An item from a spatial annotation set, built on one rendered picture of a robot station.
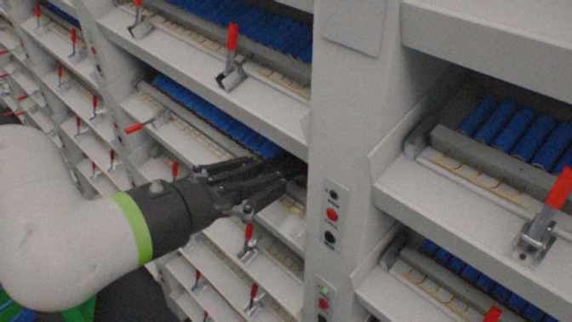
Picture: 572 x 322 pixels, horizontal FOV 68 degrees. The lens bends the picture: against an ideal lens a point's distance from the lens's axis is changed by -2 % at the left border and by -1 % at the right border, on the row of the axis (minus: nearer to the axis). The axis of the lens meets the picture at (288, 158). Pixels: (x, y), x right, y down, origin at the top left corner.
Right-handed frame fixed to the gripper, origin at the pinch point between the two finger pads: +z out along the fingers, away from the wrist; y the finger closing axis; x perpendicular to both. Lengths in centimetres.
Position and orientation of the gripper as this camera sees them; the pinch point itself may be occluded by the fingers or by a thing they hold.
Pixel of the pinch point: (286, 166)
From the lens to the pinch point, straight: 68.1
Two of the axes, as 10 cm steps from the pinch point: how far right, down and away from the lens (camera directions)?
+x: -1.4, 8.5, 5.1
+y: -7.0, -4.5, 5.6
